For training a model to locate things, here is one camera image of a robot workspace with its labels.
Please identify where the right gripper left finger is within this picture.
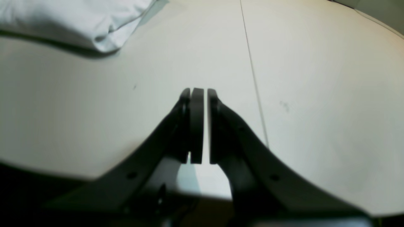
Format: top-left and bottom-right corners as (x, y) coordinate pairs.
(44, 88), (204, 226)

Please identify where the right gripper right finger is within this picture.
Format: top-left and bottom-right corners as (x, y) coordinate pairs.
(207, 89), (373, 227)

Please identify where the white T-shirt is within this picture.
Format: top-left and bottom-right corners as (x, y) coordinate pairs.
(0, 0), (155, 53)

